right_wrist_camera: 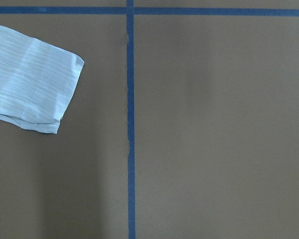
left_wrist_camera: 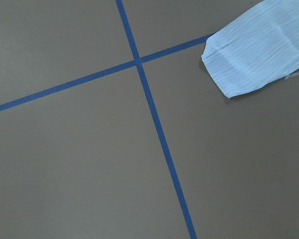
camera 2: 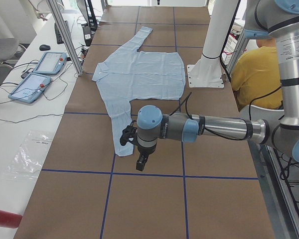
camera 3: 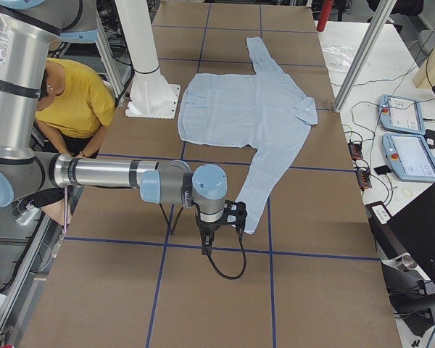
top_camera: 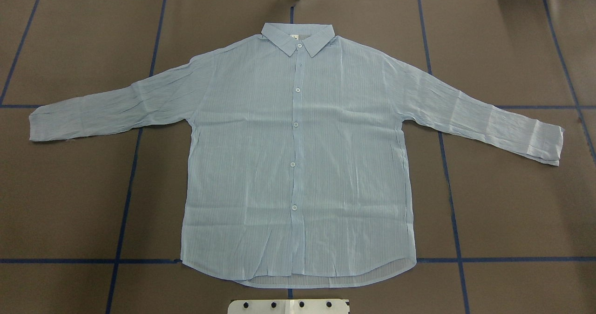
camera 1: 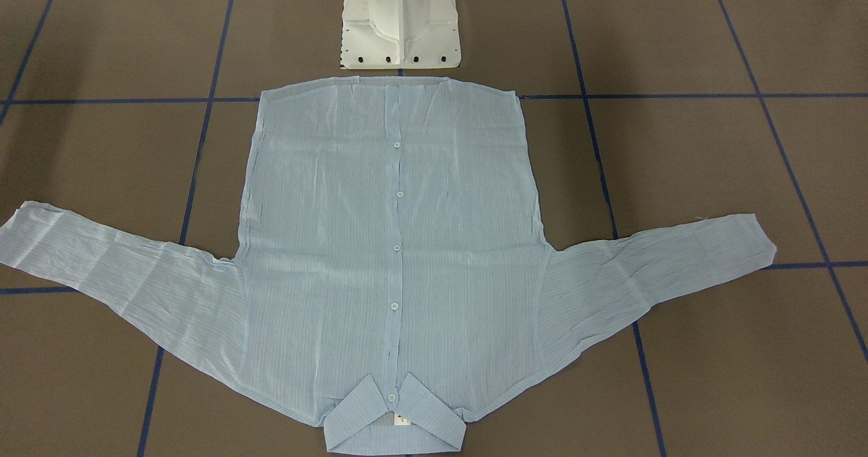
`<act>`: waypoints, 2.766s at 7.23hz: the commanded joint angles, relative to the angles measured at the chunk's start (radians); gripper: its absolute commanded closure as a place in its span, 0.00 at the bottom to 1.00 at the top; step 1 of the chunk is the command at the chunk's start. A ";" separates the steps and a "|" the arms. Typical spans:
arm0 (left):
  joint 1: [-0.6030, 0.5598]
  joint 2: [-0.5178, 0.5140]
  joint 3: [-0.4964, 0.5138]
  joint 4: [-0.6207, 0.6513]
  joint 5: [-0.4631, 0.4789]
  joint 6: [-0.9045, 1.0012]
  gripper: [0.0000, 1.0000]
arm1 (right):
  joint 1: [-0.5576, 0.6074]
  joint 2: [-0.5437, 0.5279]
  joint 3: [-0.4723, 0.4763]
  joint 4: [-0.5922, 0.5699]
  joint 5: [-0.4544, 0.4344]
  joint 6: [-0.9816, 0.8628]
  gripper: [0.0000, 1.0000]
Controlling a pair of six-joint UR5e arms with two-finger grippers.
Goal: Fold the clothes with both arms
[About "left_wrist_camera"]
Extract light blue striped shirt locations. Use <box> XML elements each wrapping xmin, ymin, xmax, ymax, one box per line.
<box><xmin>201</xmin><ymin>0</ymin><xmax>299</xmax><ymax>98</ymax></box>

